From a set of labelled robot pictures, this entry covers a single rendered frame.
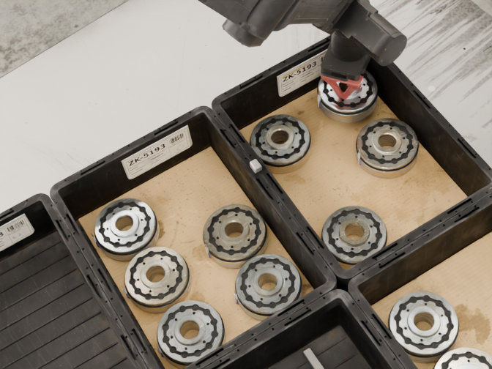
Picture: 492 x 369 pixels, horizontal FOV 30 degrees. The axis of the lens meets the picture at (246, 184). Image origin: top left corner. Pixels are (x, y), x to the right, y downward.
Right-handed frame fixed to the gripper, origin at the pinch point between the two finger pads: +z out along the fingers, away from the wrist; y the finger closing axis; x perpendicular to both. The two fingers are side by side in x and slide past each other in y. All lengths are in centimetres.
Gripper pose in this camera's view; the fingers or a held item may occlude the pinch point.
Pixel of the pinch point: (347, 83)
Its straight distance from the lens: 156.9
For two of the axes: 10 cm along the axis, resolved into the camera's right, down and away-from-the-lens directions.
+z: 0.6, 5.4, 8.4
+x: -9.3, -2.7, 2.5
